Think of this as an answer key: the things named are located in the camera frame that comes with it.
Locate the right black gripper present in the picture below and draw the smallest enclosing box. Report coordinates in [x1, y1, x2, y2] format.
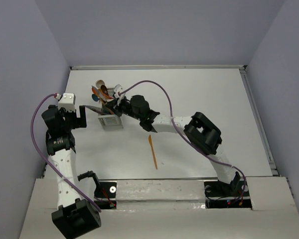
[106, 96, 142, 121]

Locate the steel knife green handle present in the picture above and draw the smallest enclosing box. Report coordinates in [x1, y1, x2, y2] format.
[85, 105, 104, 115]

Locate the dark brown wooden spoon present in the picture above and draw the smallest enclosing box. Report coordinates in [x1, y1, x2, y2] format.
[100, 85, 109, 96]

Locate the blue plastic spoon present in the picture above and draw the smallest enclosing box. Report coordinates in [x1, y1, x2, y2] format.
[91, 94, 100, 102]

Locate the beige wooden spoon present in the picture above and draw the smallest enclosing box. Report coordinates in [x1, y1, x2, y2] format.
[95, 80, 105, 89]

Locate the red-orange plastic knife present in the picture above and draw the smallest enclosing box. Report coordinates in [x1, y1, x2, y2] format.
[91, 86, 107, 104]

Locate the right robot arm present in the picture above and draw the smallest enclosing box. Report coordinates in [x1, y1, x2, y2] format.
[106, 95, 241, 195]

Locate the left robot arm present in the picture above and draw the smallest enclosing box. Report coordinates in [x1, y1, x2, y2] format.
[41, 105, 101, 239]

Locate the white two-compartment utensil caddy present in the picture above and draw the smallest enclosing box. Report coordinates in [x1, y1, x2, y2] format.
[98, 86, 123, 130]

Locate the orange plastic knife front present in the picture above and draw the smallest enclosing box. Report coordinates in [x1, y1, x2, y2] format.
[148, 135, 158, 170]

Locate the white foam front board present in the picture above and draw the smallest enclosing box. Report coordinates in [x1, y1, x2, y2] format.
[17, 176, 299, 239]

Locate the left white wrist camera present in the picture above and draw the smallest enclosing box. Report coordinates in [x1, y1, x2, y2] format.
[58, 93, 76, 113]

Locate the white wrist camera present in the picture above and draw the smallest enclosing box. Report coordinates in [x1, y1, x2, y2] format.
[58, 93, 76, 113]
[113, 84, 126, 105]

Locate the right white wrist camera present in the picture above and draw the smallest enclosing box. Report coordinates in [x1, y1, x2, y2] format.
[113, 84, 126, 105]

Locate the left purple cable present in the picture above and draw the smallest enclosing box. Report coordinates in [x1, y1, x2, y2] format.
[31, 93, 102, 214]

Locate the purple cable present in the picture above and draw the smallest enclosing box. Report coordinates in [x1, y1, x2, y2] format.
[31, 93, 102, 214]
[118, 80, 247, 205]

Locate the aluminium rail back edge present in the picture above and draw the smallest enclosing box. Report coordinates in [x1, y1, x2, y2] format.
[70, 65, 245, 70]

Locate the aluminium rail edge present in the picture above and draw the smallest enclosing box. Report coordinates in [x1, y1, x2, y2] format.
[239, 65, 280, 177]
[70, 65, 245, 70]

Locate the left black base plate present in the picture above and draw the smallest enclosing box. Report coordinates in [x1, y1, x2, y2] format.
[94, 181, 117, 210]

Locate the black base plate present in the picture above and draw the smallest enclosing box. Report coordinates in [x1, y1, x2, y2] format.
[94, 181, 117, 210]
[204, 180, 252, 209]

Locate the aluminium rail right edge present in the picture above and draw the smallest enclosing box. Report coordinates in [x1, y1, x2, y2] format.
[239, 65, 280, 177]

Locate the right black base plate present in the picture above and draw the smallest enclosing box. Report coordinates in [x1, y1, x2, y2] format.
[204, 180, 252, 209]

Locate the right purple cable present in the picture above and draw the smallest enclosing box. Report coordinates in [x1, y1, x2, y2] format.
[118, 80, 247, 205]

